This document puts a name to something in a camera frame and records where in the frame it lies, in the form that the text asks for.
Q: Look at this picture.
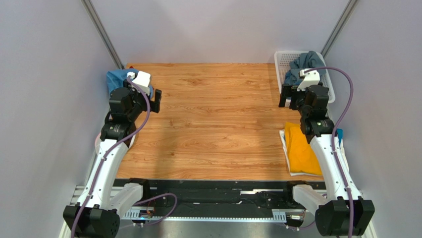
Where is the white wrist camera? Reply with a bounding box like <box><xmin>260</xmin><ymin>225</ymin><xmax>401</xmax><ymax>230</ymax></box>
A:
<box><xmin>127</xmin><ymin>71</ymin><xmax>152</xmax><ymax>95</ymax></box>
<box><xmin>297</xmin><ymin>69</ymin><xmax>320</xmax><ymax>91</ymax></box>

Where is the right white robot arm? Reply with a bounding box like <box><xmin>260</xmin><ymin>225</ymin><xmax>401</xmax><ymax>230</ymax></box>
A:
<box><xmin>279</xmin><ymin>83</ymin><xmax>375</xmax><ymax>238</ymax></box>

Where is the left aluminium corner post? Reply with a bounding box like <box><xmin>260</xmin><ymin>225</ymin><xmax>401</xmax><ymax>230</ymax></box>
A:
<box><xmin>81</xmin><ymin>0</ymin><xmax>124</xmax><ymax>69</ymax></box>

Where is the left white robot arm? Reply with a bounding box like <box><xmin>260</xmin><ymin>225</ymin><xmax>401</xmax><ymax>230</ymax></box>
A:
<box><xmin>63</xmin><ymin>78</ymin><xmax>161</xmax><ymax>238</ymax></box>

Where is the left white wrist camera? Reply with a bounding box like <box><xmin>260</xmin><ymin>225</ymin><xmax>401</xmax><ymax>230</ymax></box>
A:
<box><xmin>127</xmin><ymin>71</ymin><xmax>152</xmax><ymax>95</ymax></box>

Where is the white plastic basket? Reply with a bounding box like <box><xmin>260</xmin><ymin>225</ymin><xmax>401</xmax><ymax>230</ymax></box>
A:
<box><xmin>274</xmin><ymin>51</ymin><xmax>336</xmax><ymax>104</ymax></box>

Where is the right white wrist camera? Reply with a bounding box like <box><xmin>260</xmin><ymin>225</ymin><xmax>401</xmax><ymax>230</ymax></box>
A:
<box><xmin>297</xmin><ymin>69</ymin><xmax>320</xmax><ymax>91</ymax></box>

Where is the grey-blue t shirt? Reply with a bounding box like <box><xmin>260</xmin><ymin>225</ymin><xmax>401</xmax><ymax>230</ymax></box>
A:
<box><xmin>284</xmin><ymin>51</ymin><xmax>325</xmax><ymax>85</ymax></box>

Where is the aluminium corner post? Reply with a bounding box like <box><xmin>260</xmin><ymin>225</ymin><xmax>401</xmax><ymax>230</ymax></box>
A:
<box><xmin>321</xmin><ymin>0</ymin><xmax>360</xmax><ymax>58</ymax></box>
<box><xmin>81</xmin><ymin>0</ymin><xmax>124</xmax><ymax>69</ymax></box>

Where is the right aluminium corner post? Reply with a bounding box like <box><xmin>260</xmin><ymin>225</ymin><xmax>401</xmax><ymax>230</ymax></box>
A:
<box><xmin>321</xmin><ymin>0</ymin><xmax>360</xmax><ymax>58</ymax></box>

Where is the blue bucket hat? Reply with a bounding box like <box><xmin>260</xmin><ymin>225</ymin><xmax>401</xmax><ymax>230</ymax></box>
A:
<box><xmin>106</xmin><ymin>68</ymin><xmax>154</xmax><ymax>98</ymax></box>

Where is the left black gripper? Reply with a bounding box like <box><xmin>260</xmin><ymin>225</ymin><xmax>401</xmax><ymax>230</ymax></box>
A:
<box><xmin>122</xmin><ymin>79</ymin><xmax>161</xmax><ymax>121</ymax></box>

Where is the aluminium frame rail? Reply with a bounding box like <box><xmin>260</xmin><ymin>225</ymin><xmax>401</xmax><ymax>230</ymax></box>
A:
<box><xmin>59</xmin><ymin>184</ymin><xmax>378</xmax><ymax>238</ymax></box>

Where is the folded white t shirt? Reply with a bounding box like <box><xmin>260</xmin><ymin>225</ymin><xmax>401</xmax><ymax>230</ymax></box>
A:
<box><xmin>279</xmin><ymin>129</ymin><xmax>350</xmax><ymax>177</ymax></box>

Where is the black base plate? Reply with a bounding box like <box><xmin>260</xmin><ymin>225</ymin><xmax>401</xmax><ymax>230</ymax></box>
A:
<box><xmin>113</xmin><ymin>178</ymin><xmax>305</xmax><ymax>220</ymax></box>

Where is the white pink mesh laundry bag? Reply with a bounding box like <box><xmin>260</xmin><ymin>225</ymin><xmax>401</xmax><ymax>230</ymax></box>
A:
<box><xmin>95</xmin><ymin>132</ymin><xmax>136</xmax><ymax>156</ymax></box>

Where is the folded teal t shirt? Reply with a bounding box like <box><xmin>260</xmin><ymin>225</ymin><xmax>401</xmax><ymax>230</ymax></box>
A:
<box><xmin>336</xmin><ymin>128</ymin><xmax>343</xmax><ymax>144</ymax></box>

